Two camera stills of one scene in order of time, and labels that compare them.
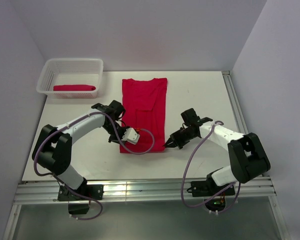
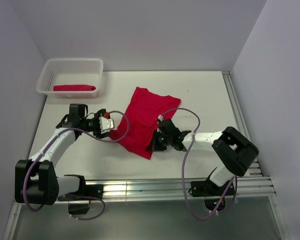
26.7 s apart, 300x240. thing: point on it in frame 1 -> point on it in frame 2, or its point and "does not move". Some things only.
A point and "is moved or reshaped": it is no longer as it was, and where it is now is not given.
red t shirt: (144, 107) is moved or reshaped
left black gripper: (115, 140) -> (97, 133)
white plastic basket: (84, 72) does not move
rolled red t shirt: (74, 87) does not move
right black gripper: (175, 138) -> (154, 145)
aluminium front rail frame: (258, 190) does not move
